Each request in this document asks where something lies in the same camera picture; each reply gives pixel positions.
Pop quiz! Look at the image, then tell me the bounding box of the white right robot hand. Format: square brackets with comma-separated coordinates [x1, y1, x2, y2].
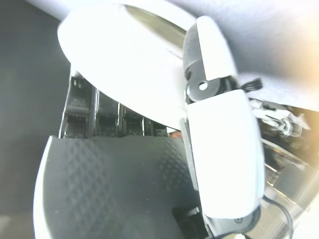
[32, 16, 266, 239]

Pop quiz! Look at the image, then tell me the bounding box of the thin black cable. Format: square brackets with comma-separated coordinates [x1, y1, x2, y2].
[263, 194, 294, 239]

